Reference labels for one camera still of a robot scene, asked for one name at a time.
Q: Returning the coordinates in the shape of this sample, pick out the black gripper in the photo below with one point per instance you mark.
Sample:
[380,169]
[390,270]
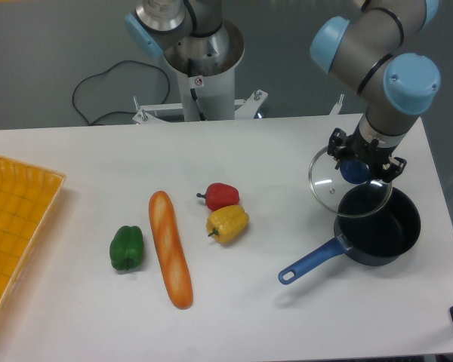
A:
[343,148]

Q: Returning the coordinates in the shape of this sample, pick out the glass lid blue knob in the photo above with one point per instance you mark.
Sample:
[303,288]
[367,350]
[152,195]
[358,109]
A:
[346,188]

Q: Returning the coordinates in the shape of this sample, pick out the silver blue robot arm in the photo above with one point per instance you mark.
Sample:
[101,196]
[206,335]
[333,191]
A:
[397,89]

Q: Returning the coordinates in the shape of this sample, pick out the red toy bell pepper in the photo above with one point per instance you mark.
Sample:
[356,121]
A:
[219,195]

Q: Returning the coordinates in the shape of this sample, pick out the yellow toy bell pepper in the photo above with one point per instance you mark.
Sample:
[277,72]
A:
[227,223]

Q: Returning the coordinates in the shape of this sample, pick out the toy baguette bread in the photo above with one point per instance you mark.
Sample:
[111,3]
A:
[169,250]

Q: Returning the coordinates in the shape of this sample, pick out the green toy bell pepper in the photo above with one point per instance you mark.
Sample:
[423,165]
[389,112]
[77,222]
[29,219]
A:
[126,250]

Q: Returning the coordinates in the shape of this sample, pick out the yellow woven basket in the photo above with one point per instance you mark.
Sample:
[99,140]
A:
[27,195]

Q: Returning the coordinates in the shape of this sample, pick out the blue saucepan with handle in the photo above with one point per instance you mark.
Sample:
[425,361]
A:
[374,240]

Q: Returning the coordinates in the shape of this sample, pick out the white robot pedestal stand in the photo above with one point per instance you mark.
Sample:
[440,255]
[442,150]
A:
[206,76]

